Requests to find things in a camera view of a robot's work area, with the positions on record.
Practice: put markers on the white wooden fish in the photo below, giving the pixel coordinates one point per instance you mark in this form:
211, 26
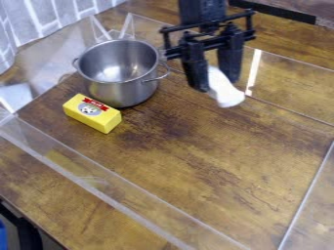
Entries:
222, 91

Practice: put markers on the silver metal pot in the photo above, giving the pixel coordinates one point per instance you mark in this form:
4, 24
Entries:
121, 70

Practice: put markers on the yellow butter block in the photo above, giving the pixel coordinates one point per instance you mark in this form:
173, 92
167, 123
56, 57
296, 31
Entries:
92, 113

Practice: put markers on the white grid curtain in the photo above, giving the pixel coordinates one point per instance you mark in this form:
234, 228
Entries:
28, 20

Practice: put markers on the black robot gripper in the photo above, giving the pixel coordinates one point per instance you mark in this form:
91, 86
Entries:
207, 29

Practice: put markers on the clear acrylic barrier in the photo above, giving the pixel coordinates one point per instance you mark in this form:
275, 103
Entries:
188, 176

